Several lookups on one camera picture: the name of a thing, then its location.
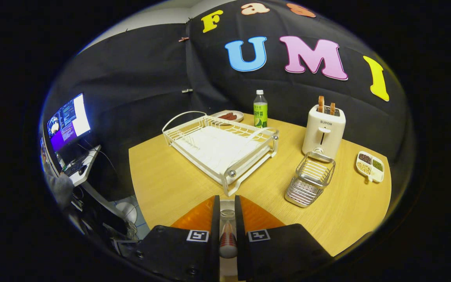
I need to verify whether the metal wire basket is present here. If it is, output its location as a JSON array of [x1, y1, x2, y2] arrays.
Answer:
[[285, 152, 336, 208]]

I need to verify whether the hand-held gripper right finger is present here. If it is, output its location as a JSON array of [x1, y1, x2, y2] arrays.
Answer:
[[234, 194, 334, 282]]

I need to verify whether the black backdrop cloth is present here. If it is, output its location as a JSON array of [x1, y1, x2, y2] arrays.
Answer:
[[43, 0, 416, 204]]

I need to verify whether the green label drink bottle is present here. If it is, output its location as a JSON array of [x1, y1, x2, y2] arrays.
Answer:
[[253, 90, 268, 128]]

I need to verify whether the black keyboard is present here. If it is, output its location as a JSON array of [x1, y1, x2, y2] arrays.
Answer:
[[64, 157, 87, 177]]

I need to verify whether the white wire dish rack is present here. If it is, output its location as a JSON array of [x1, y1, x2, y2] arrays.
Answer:
[[162, 111, 280, 197]]

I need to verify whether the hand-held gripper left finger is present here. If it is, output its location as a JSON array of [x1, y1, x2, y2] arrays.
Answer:
[[133, 195, 222, 282]]

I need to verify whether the small beige plate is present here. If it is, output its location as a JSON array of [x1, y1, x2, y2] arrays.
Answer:
[[212, 110, 244, 123]]

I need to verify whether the white desk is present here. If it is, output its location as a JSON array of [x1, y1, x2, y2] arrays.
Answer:
[[63, 145, 132, 220]]

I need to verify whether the pink handled metal spoon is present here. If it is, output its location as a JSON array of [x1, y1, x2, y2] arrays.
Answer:
[[218, 210, 238, 259]]

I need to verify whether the white round base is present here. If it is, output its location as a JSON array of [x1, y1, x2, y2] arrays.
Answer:
[[116, 202, 138, 224]]

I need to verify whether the white divided bean dish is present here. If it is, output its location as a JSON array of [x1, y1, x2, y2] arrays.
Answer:
[[356, 151, 385, 183]]

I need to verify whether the grey cloth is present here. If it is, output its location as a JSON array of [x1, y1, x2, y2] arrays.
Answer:
[[49, 172, 74, 208]]

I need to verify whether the computer monitor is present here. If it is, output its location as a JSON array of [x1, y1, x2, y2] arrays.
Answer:
[[47, 93, 91, 152]]

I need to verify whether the white toaster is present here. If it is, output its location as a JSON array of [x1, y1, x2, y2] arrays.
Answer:
[[302, 104, 346, 160]]

